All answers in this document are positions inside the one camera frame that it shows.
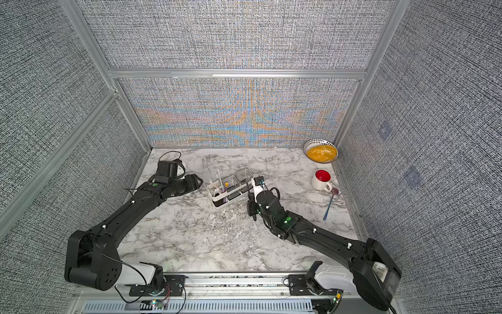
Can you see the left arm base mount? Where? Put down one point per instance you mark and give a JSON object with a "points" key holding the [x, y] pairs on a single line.
{"points": [[171, 284]]}

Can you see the white mug red inside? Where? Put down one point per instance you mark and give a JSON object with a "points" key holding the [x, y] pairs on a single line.
{"points": [[321, 181]]}

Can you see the blue handled spoon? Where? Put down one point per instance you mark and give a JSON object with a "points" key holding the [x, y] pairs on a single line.
{"points": [[334, 193]]}

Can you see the clear cup right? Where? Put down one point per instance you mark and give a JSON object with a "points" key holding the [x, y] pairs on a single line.
{"points": [[244, 176]]}

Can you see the aluminium front rail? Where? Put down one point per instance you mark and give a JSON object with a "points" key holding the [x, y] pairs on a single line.
{"points": [[234, 283]]}

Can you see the purple orange toothbrush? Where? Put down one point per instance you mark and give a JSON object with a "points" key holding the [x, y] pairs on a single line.
{"points": [[226, 185]]}

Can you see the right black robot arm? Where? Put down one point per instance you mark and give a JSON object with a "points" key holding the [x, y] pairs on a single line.
{"points": [[375, 274]]}

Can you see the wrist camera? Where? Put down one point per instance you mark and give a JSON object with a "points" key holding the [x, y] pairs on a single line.
{"points": [[169, 170], [258, 184]]}

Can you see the white slotted cable duct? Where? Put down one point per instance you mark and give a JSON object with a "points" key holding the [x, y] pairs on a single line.
{"points": [[203, 306]]}

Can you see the pink toothbrush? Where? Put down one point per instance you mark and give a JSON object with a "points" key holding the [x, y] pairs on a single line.
{"points": [[215, 189]]}

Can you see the clear cup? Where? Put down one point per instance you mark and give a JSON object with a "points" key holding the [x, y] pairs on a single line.
{"points": [[244, 176], [233, 184]]}

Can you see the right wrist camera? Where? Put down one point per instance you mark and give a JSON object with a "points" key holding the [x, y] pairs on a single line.
{"points": [[258, 184]]}

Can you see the patterned bowl with yellow food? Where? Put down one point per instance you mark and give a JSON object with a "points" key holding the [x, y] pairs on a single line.
{"points": [[320, 151]]}

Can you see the white toothbrush holder caddy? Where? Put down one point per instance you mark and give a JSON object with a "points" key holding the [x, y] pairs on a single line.
{"points": [[218, 200]]}

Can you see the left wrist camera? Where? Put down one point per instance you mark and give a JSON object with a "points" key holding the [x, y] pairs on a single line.
{"points": [[169, 170]]}

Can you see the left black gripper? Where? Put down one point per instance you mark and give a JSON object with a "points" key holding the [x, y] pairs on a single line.
{"points": [[193, 183]]}

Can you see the clear cup left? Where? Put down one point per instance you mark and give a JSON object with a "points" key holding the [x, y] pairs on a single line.
{"points": [[233, 184]]}

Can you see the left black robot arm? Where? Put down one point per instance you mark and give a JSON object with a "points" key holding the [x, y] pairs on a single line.
{"points": [[92, 259]]}

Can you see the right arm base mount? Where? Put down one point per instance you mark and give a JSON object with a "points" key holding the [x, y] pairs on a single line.
{"points": [[301, 285]]}

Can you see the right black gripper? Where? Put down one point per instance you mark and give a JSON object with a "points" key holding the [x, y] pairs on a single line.
{"points": [[252, 210]]}

